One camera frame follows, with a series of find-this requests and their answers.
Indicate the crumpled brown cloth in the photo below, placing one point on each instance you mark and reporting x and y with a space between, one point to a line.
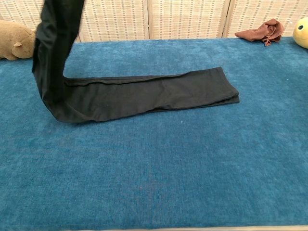
262 32

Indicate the brown capybara plush toy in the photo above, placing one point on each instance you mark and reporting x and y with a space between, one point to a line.
14 41

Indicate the yellow chick plush toy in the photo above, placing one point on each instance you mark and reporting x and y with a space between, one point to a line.
302 33

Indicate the bamboo folding screen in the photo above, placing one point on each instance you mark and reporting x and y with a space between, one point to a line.
144 19

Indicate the black trousers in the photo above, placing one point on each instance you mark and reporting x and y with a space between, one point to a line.
144 93

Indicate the blue table mat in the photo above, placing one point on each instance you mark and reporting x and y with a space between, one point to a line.
154 173

